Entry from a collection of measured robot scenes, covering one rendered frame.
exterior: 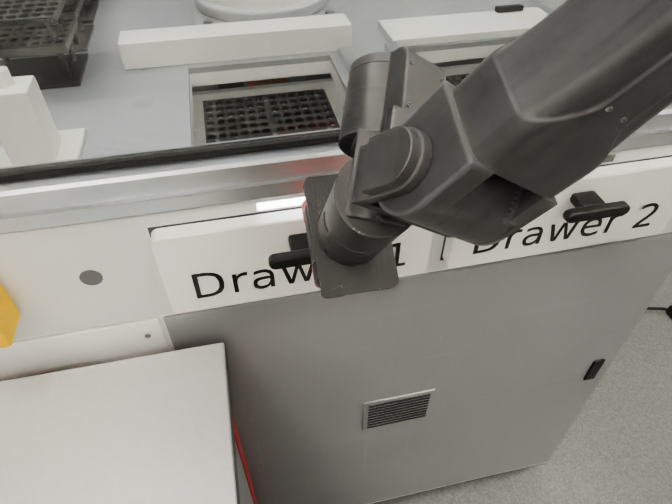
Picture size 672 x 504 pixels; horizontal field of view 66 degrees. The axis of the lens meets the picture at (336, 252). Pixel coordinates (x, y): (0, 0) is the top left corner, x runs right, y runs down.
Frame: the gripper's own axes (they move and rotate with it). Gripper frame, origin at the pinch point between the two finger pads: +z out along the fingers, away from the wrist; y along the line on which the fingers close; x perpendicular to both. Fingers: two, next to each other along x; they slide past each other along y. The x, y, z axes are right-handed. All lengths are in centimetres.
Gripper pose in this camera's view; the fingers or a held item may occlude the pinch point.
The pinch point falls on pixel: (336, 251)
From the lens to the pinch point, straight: 51.7
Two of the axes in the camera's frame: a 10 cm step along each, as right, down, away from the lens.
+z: -1.4, 1.9, 9.7
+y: -1.7, -9.7, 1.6
